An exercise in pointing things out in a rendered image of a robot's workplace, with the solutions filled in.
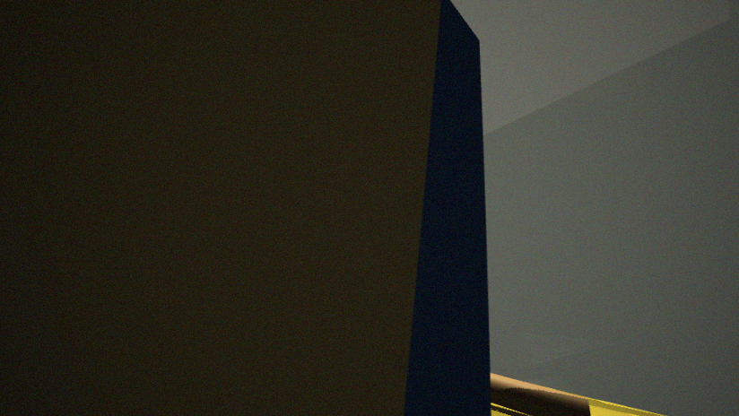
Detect wooden-handled hammer with black head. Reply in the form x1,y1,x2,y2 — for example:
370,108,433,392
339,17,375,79
491,373,591,416

